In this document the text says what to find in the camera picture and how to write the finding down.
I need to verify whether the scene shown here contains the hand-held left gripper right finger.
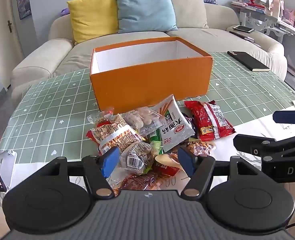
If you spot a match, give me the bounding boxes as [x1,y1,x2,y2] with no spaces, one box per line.
[178,146,262,197]

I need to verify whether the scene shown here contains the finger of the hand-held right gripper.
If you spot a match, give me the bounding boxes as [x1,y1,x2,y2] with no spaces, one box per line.
[273,108,295,125]
[233,132,295,166]

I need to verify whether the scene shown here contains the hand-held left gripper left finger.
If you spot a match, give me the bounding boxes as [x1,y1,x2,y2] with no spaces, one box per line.
[35,146,121,199]

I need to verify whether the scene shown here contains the orange nut packet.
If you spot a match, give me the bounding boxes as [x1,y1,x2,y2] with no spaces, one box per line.
[185,139,216,157]

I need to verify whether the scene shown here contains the beige tofu packet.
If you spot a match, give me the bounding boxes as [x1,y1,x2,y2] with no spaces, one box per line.
[155,152,185,170]

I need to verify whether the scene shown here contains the red label snack packet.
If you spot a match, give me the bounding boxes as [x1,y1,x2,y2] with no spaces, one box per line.
[151,164,188,179]

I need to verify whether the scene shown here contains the clear walnut packet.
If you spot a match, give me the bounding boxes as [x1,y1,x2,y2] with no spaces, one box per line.
[119,141,160,175]

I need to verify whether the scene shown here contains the waffle print snack packet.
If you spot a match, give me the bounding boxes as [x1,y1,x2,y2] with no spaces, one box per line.
[86,114,144,155]

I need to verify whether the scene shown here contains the dark glossy snack packet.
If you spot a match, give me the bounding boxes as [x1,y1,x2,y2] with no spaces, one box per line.
[181,114,197,137]

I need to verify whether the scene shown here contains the green sausage stick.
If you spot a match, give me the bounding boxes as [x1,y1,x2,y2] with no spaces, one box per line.
[149,130,164,155]

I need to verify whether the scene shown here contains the white breadstick snack packet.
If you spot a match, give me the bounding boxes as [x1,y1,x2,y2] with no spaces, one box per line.
[151,94,195,153]

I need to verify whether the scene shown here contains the clear round cake packet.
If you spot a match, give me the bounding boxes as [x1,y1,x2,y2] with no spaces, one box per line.
[87,107,115,128]

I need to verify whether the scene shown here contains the clear packet of white candies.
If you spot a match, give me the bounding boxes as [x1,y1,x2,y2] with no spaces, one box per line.
[121,106,168,137]

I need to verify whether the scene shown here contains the orange cardboard box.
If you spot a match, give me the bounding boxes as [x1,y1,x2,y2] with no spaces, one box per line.
[89,36,214,112]

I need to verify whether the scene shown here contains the black notebook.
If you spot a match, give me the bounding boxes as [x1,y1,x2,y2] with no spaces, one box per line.
[227,51,270,72]

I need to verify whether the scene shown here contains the green checkered tablecloth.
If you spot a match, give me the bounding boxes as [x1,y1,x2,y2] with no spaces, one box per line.
[0,52,295,233]

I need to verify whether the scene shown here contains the smartphone with white edge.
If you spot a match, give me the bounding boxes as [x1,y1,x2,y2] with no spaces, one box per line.
[232,24,255,33]

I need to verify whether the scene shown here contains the white phone stand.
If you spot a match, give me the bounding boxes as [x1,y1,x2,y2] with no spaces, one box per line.
[0,149,18,188]

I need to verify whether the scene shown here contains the beige sofa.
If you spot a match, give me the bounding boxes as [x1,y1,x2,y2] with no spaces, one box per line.
[11,1,288,105]

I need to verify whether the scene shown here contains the beige back cushion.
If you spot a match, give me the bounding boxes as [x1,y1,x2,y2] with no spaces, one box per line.
[158,0,209,29]

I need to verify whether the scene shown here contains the yellow pillow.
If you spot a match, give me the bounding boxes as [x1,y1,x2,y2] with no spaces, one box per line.
[67,0,119,45]

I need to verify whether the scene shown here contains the light blue pillow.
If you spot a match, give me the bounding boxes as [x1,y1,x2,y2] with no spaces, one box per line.
[115,0,178,34]

